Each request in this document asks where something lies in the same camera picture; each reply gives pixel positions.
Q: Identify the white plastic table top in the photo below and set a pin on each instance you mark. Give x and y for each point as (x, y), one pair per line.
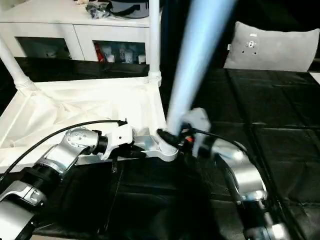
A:
(75, 100)

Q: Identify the white plastic table leg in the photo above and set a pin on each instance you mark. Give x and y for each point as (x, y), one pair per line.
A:
(13, 62)
(192, 62)
(155, 37)

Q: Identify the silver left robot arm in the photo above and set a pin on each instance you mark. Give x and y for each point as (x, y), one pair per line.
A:
(62, 150)

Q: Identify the small white jar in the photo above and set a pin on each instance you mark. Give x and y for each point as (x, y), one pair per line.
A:
(142, 59)
(110, 59)
(128, 58)

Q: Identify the black work mat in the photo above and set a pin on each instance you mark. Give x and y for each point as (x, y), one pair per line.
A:
(262, 112)

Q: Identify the grey cushion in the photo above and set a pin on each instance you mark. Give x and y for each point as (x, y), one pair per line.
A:
(275, 50)

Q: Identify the grey round helmet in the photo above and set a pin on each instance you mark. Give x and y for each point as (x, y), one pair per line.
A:
(130, 8)

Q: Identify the dark clutter pile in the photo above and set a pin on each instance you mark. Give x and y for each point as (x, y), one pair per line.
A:
(97, 11)

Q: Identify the white glass-door cabinet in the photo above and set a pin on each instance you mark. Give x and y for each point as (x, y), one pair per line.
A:
(50, 27)

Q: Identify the small cream figurine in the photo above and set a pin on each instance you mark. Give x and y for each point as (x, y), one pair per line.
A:
(81, 2)

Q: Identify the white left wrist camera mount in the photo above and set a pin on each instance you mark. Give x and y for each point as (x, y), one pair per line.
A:
(120, 138)

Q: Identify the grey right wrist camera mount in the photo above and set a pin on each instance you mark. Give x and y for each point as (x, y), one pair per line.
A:
(198, 120)

